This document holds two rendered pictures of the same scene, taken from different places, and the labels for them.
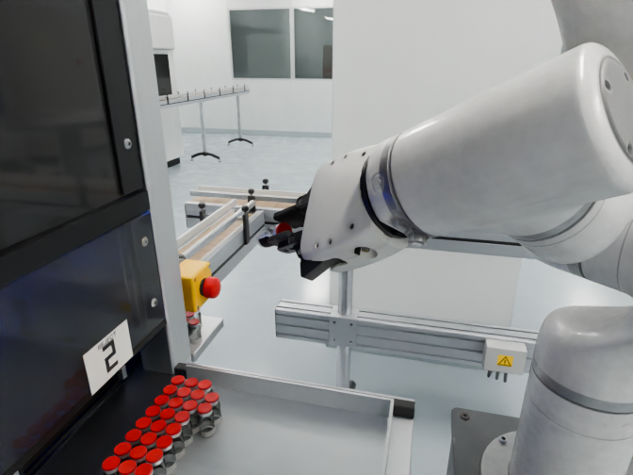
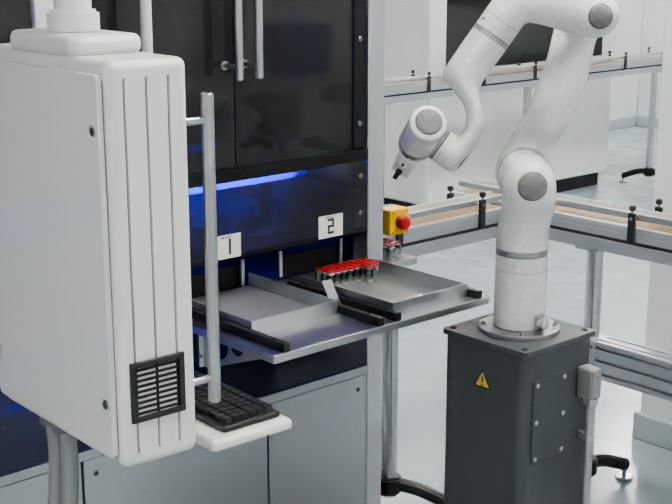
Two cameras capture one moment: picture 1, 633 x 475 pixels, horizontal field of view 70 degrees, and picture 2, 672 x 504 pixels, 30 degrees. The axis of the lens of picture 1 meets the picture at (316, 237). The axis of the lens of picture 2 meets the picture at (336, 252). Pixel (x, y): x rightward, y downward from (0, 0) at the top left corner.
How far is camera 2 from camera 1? 2.67 m
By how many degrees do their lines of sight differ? 33
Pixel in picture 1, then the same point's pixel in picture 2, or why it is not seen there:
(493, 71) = not seen: outside the picture
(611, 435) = (508, 270)
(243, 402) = (394, 280)
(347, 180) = not seen: hidden behind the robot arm
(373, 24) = not seen: outside the picture
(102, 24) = (357, 69)
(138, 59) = (374, 82)
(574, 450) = (498, 280)
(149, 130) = (374, 117)
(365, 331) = (603, 356)
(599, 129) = (412, 125)
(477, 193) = (406, 140)
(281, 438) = (401, 290)
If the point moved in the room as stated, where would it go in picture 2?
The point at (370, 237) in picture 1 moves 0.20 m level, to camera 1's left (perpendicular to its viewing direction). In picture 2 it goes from (400, 158) to (329, 150)
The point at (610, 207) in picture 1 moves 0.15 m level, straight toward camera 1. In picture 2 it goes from (447, 150) to (386, 154)
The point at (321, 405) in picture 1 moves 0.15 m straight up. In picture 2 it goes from (434, 287) to (435, 230)
